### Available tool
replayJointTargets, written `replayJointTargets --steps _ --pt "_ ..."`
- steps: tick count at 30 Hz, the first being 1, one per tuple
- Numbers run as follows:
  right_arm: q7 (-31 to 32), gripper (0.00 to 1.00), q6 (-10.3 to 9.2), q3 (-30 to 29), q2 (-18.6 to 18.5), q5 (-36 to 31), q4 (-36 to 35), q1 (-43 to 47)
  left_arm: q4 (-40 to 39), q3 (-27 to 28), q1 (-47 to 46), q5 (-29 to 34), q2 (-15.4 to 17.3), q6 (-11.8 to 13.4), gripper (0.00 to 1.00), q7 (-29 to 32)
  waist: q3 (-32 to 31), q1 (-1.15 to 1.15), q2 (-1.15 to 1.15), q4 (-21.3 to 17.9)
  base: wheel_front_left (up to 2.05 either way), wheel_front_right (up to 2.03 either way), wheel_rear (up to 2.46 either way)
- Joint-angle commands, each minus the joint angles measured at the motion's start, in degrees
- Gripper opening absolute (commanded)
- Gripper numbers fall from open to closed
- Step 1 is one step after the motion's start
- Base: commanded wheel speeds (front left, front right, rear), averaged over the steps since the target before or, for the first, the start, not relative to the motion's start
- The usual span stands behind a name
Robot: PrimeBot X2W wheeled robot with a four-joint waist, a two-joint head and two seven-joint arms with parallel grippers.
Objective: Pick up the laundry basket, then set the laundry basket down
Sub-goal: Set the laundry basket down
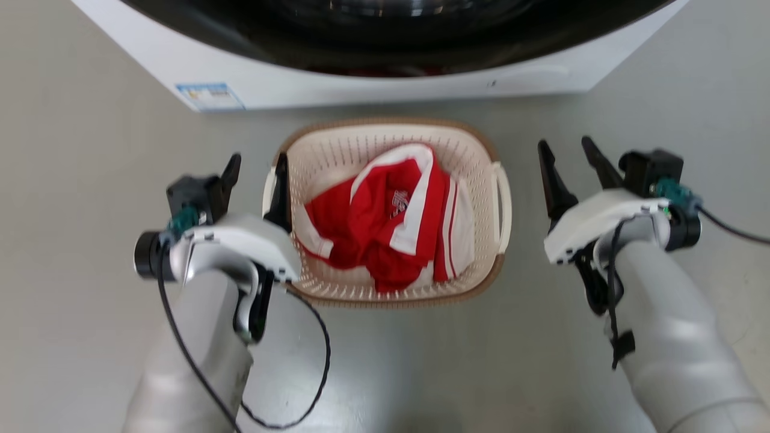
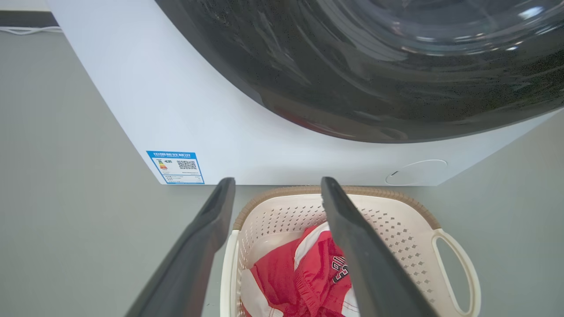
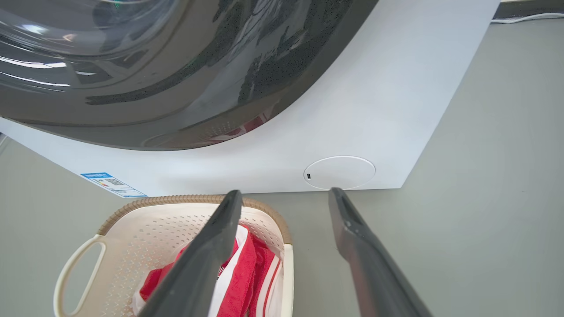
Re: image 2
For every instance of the round black glass washer door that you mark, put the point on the round black glass washer door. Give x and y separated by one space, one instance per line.
352 66

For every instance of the red and white garment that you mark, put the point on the red and white garment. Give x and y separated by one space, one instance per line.
304 275

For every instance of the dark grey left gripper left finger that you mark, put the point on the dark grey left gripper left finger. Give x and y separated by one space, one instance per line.
194 255

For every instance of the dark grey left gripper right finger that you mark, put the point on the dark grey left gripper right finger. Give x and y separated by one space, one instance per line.
365 264

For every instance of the round white filter cover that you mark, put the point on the round white filter cover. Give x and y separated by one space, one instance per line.
418 172

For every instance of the cream perforated laundry basket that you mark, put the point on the cream perforated laundry basket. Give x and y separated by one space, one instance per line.
396 229

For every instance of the white front-load washing machine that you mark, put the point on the white front-load washing machine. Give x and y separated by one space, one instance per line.
154 88

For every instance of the blue energy label sticker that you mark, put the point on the blue energy label sticker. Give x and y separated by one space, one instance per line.
176 169

